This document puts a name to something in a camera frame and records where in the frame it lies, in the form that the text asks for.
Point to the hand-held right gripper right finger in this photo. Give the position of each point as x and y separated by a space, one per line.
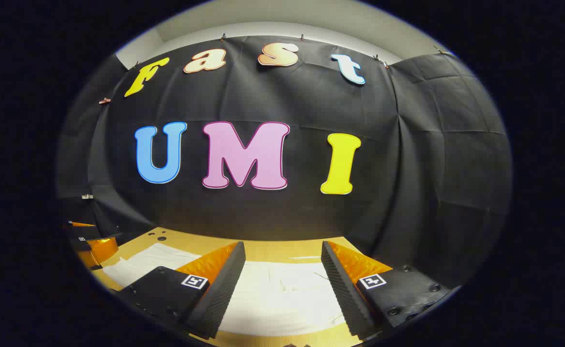
343 294

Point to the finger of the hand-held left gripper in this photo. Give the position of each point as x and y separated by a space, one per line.
85 232
101 250

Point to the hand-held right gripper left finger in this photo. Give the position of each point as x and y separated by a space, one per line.
224 289

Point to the white jeans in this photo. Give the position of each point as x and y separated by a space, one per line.
282 299

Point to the small copper clip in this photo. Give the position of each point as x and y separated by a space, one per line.
104 100

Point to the black backdrop cloth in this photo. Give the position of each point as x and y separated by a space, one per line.
311 106

